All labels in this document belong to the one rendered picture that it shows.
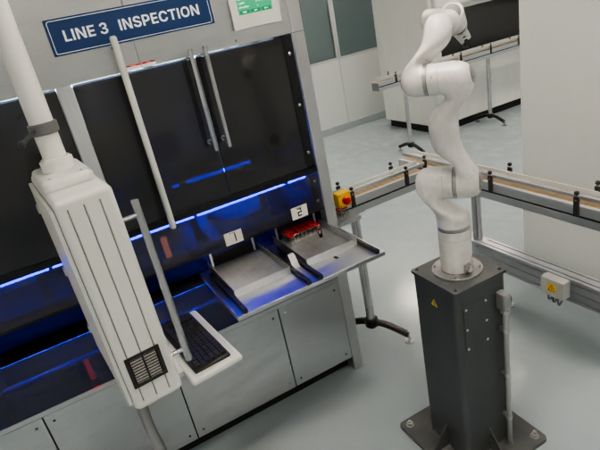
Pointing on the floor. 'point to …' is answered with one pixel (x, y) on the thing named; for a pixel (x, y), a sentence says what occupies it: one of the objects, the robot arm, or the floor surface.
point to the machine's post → (321, 165)
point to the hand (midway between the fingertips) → (460, 37)
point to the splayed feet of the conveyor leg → (386, 327)
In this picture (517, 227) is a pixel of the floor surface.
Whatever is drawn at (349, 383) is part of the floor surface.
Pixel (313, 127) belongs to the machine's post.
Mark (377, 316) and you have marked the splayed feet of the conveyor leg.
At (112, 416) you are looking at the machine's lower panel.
